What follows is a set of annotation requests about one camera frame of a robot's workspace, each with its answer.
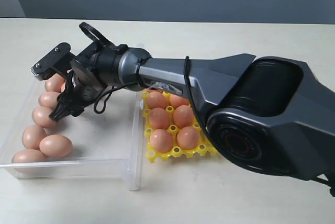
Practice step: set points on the yellow plastic egg tray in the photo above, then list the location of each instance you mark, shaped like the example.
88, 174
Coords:
202, 148

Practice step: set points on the brown egg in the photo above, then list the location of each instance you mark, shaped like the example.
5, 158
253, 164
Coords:
155, 90
161, 140
183, 116
159, 118
187, 138
32, 136
54, 83
29, 156
48, 99
156, 100
63, 87
56, 146
177, 101
40, 116

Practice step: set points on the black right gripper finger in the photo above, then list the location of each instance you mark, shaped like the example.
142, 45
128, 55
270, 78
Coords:
61, 111

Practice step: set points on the clear plastic bin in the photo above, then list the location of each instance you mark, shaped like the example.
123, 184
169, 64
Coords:
106, 137

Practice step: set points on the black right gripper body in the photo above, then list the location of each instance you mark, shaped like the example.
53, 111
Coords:
79, 96

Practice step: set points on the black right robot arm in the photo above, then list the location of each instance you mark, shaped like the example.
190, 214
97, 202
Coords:
268, 115

